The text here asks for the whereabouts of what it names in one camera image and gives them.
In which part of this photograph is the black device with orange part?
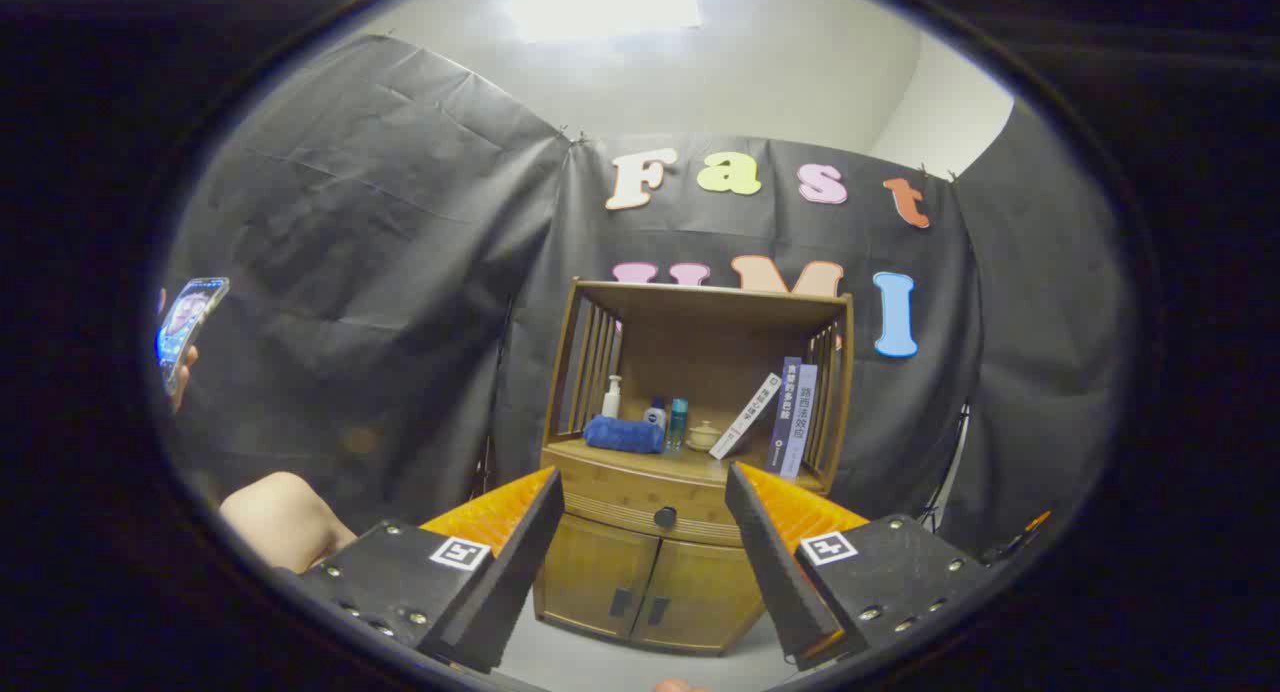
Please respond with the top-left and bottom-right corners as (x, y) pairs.
(980, 510), (1053, 565)

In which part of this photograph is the person's bare leg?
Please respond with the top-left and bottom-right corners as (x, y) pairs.
(218, 471), (358, 575)

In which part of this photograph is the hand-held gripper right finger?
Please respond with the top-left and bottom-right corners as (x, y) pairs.
(724, 461), (993, 671)

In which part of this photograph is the metal stand pole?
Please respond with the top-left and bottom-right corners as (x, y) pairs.
(925, 402), (971, 533)

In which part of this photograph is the smartphone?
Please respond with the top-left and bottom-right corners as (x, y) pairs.
(156, 277), (231, 398)

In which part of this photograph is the white book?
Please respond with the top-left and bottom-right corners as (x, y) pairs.
(709, 373), (783, 461)

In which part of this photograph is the blue folded towel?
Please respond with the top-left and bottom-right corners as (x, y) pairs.
(584, 416), (665, 454)

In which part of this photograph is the dark blue book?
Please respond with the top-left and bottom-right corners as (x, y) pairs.
(766, 357), (804, 476)

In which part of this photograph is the pale purple book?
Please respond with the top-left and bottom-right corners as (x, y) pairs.
(780, 363), (819, 481)

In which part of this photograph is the wooden cabinet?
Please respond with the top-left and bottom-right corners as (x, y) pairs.
(532, 278), (856, 656)

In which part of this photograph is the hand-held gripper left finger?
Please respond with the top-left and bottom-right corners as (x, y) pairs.
(298, 466), (566, 675)

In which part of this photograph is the wooden drawer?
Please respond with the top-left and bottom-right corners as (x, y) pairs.
(545, 450), (771, 550)

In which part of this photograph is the wooden cabinet door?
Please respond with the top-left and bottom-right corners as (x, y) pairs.
(535, 514), (661, 640)
(632, 538), (766, 653)

